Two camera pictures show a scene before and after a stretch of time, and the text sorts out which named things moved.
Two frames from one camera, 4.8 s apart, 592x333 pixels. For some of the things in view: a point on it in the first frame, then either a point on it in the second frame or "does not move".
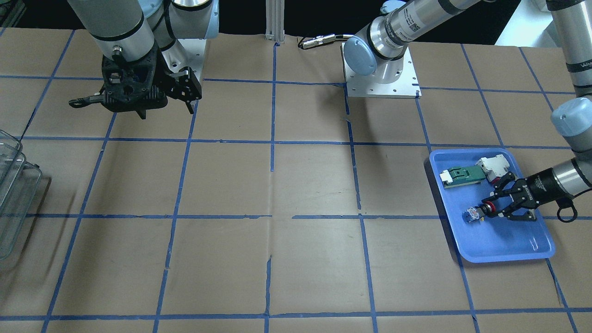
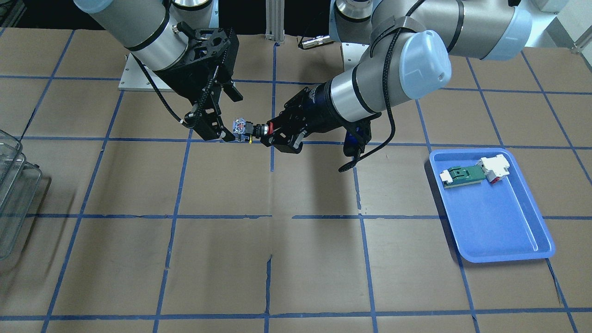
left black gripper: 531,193 -> 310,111
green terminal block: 462,175 does not move
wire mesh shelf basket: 20,181 does not move
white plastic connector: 493,167 does not move
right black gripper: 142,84 -> 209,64
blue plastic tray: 496,238 does not move
